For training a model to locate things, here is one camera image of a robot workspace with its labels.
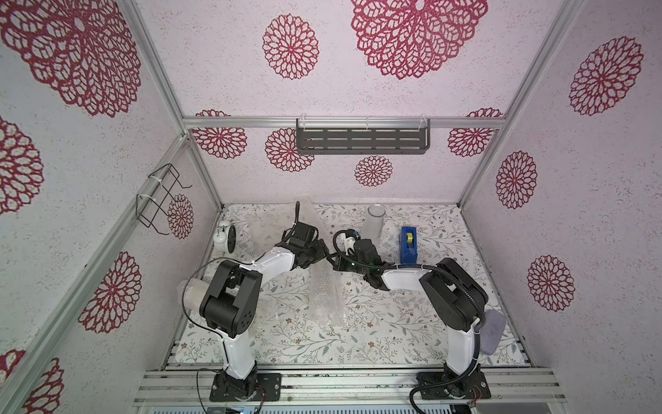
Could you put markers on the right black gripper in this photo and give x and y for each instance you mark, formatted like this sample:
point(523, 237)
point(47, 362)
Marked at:
point(341, 260)

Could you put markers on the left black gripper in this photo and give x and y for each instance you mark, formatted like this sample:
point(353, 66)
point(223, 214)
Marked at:
point(321, 248)

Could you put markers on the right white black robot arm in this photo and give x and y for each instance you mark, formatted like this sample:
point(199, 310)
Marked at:
point(457, 298)

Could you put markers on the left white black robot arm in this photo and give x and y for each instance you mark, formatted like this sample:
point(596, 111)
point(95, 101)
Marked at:
point(230, 303)

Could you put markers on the back clear glass vase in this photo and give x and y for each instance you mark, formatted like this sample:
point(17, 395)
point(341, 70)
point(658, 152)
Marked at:
point(374, 224)

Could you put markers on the blue tape dispenser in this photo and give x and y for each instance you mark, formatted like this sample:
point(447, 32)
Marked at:
point(408, 251)

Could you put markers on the grey oval sponge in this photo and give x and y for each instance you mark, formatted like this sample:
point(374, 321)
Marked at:
point(492, 331)

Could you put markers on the grey slotted wall shelf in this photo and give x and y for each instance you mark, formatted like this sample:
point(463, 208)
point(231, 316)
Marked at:
point(342, 140)

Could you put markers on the black wire wall basket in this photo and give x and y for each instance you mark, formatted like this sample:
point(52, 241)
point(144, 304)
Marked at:
point(148, 207)

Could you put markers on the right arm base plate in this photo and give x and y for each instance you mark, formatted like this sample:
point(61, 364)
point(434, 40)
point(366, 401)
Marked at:
point(441, 385)

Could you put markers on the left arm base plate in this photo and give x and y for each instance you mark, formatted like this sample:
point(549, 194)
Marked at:
point(256, 387)

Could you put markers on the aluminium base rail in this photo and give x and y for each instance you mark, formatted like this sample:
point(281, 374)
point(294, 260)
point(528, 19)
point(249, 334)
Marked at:
point(506, 385)

